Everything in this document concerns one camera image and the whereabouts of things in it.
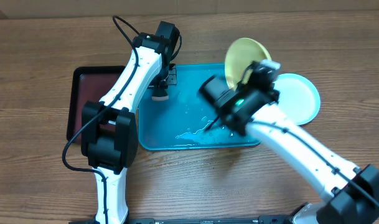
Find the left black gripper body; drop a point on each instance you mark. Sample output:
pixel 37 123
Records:
pixel 169 78

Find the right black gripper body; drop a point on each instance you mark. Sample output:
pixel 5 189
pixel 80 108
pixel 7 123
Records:
pixel 274 95

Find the green and pink sponge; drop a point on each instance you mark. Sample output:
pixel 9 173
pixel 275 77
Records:
pixel 160 95

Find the yellow-green plate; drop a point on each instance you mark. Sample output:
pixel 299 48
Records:
pixel 239 55

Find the light blue plate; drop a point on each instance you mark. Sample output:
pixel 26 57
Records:
pixel 299 99

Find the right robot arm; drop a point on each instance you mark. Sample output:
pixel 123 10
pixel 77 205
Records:
pixel 349 193

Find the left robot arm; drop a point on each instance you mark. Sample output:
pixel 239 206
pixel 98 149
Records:
pixel 109 137

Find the teal plastic tray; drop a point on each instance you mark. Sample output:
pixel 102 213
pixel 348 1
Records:
pixel 179 122

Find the black rectangular tray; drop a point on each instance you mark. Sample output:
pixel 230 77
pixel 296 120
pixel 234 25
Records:
pixel 89 84

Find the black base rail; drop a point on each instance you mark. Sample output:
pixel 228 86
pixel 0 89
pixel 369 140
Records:
pixel 262 219

